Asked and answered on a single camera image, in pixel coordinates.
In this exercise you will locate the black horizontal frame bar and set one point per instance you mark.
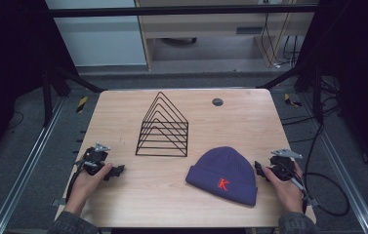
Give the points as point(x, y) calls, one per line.
point(171, 11)

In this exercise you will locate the grey round table grommet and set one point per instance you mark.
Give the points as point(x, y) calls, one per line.
point(217, 102)

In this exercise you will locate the person's right hand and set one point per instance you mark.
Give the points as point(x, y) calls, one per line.
point(287, 195)

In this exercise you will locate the white cabinet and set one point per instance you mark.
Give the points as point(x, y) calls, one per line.
point(100, 39)

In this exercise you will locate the black metal stand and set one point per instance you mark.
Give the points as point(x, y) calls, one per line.
point(47, 97)
point(317, 94)

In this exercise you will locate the yellow black striped tape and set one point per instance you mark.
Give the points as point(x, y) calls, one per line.
point(81, 104)
point(291, 100)

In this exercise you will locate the person's left hand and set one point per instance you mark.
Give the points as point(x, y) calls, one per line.
point(85, 187)

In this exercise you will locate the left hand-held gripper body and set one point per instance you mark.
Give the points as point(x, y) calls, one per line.
point(93, 159)

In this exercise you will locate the dark curtain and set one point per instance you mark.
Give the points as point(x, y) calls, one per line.
point(360, 74)
point(9, 65)

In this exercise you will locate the aluminium floor rail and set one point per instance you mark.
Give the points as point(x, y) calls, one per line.
point(28, 162)
point(344, 169)

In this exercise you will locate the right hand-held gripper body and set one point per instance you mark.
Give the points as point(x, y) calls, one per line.
point(282, 167)

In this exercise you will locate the purple knitted beanie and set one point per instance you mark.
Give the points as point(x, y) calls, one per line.
point(224, 169)

